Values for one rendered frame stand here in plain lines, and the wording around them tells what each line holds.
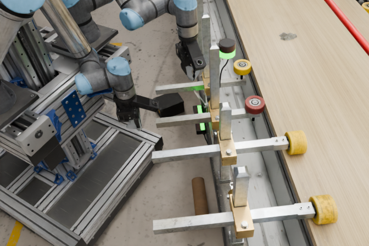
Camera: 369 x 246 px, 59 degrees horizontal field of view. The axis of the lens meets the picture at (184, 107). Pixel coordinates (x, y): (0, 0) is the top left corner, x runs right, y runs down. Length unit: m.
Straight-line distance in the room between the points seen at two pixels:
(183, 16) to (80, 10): 0.54
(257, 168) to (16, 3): 1.10
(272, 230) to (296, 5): 1.24
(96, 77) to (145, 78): 1.79
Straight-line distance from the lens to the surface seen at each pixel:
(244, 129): 1.64
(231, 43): 1.20
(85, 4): 1.52
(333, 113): 1.39
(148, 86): 2.86
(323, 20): 1.92
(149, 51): 3.27
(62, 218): 2.01
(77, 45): 1.23
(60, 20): 1.18
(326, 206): 1.04
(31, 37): 1.52
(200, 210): 2.00
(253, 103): 1.36
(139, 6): 1.13
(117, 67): 1.15
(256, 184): 1.46
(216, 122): 1.34
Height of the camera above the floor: 1.86
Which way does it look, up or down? 45 degrees down
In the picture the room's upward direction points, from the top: 6 degrees counter-clockwise
